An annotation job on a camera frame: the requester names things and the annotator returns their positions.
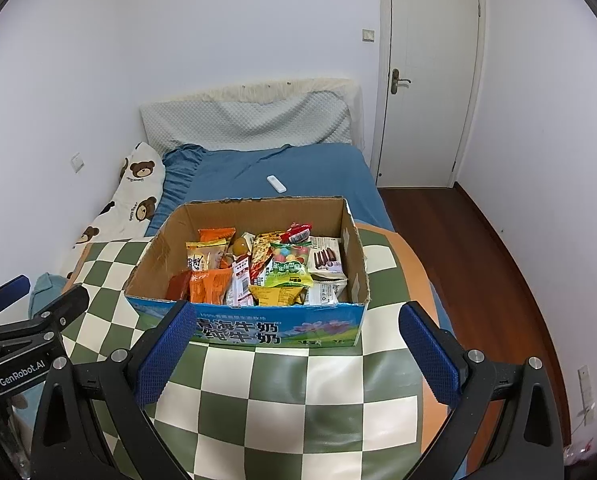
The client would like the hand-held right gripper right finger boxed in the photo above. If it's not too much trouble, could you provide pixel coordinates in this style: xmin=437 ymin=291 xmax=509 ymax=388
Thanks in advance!
xmin=398 ymin=301 xmax=564 ymax=480

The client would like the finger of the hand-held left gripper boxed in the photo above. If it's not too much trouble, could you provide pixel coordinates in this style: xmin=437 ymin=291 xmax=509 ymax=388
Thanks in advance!
xmin=0 ymin=284 xmax=90 ymax=349
xmin=0 ymin=275 xmax=32 ymax=330

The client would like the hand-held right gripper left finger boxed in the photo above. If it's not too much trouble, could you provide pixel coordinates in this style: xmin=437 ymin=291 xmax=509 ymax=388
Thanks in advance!
xmin=31 ymin=300 xmax=200 ymax=480

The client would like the reddish brown snack packet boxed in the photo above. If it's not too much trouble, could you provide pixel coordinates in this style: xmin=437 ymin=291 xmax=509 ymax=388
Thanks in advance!
xmin=165 ymin=270 xmax=194 ymax=304

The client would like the orange snack packet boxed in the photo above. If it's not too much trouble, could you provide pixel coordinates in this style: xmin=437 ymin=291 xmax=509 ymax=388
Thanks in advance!
xmin=188 ymin=269 xmax=234 ymax=306
xmin=198 ymin=228 xmax=237 ymax=257

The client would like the cardboard box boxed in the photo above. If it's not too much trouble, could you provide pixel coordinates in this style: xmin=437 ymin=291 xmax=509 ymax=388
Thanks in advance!
xmin=124 ymin=197 xmax=370 ymax=350

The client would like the white red snack packet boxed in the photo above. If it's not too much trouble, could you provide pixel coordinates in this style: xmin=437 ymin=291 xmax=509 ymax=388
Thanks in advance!
xmin=225 ymin=255 xmax=254 ymax=306

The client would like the grey white snack packet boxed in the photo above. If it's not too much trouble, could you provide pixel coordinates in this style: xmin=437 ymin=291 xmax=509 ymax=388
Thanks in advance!
xmin=305 ymin=280 xmax=349 ymax=306

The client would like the green candy packet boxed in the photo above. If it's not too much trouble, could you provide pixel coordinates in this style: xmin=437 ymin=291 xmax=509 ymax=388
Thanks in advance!
xmin=263 ymin=242 xmax=314 ymax=289

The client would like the blue pillow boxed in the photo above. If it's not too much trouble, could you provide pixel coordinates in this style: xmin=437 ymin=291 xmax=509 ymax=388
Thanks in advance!
xmin=28 ymin=272 xmax=82 ymax=321

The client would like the yellow clear-window snack packet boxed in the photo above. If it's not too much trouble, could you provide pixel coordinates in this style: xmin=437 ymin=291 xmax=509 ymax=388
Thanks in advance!
xmin=186 ymin=240 xmax=229 ymax=274

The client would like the green white checkered blanket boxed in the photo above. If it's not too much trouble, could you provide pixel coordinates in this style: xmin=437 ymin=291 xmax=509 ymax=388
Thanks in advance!
xmin=61 ymin=220 xmax=460 ymax=480

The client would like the brown round snack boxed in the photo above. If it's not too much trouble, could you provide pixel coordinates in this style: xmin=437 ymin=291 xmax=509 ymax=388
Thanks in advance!
xmin=228 ymin=235 xmax=252 ymax=260

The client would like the white bear print pillow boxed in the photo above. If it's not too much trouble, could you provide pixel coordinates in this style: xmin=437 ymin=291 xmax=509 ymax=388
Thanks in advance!
xmin=58 ymin=141 xmax=167 ymax=281

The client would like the red yellow patterned snack packet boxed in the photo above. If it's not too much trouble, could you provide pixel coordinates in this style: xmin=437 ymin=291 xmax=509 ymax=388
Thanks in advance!
xmin=251 ymin=232 xmax=285 ymax=282

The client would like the white snack packet brown print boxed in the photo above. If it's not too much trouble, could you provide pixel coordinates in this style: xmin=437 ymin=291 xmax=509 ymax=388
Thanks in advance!
xmin=308 ymin=237 xmax=345 ymax=281

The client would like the blue bedsheet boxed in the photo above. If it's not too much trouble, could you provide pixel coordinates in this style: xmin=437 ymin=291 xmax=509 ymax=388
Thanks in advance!
xmin=143 ymin=142 xmax=474 ymax=480

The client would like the grey dotted headboard cushion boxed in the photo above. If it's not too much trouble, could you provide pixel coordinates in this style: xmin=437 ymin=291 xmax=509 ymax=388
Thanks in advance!
xmin=139 ymin=88 xmax=354 ymax=154

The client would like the white door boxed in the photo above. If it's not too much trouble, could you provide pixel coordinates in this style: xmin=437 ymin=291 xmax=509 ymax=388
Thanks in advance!
xmin=371 ymin=0 xmax=487 ymax=191

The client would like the cream fluffy headboard cover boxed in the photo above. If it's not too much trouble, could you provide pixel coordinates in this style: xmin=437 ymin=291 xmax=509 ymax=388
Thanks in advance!
xmin=178 ymin=77 xmax=365 ymax=147

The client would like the white wall socket with plug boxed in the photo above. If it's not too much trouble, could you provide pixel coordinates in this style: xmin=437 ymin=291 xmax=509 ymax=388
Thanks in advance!
xmin=577 ymin=364 xmax=597 ymax=427

